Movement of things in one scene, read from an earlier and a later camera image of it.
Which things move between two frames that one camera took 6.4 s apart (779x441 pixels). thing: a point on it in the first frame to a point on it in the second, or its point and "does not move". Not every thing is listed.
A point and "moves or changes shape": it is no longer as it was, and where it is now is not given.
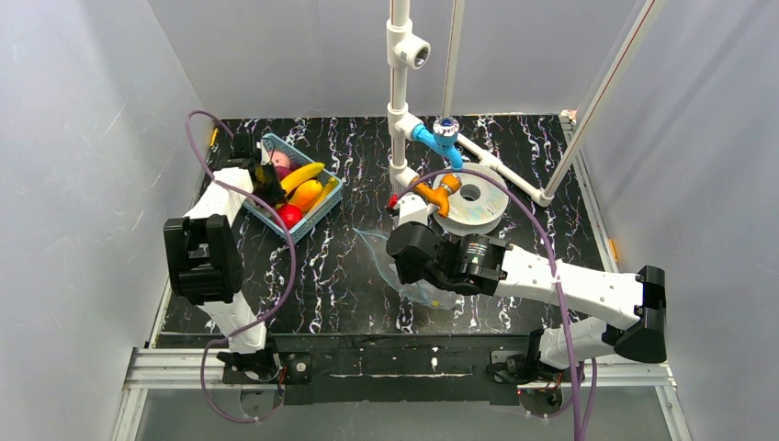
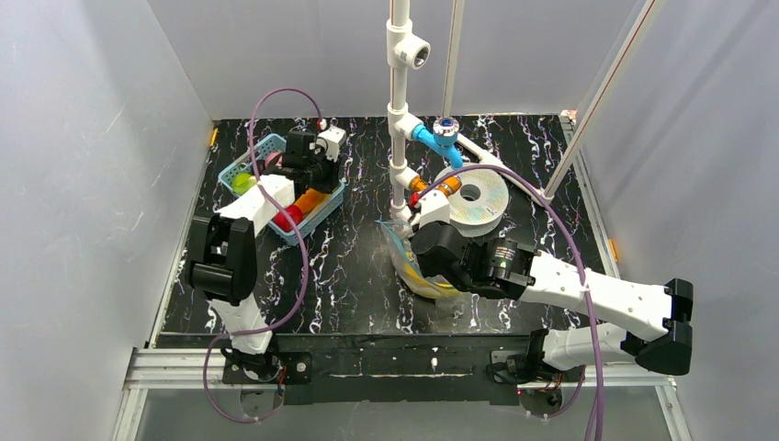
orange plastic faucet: (450, 184) does not move
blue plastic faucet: (443, 138) does not move
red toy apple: (289, 214) does not move
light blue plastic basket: (265, 212) moves or changes shape
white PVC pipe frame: (408, 50) does not move
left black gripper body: (267, 182) to (318, 180)
